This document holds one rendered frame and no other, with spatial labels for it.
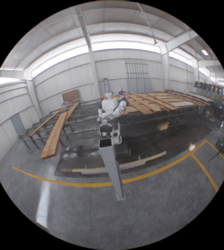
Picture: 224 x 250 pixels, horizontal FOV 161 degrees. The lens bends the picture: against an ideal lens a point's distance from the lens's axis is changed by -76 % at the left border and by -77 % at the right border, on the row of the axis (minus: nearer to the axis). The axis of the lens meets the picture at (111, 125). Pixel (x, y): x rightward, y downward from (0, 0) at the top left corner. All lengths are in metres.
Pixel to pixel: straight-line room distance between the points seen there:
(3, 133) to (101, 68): 10.43
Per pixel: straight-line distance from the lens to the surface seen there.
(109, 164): 0.43
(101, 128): 0.63
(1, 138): 8.51
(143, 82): 8.21
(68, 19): 6.57
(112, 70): 8.05
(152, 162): 1.90
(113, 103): 1.16
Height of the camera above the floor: 1.53
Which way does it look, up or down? 28 degrees down
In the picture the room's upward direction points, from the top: 9 degrees counter-clockwise
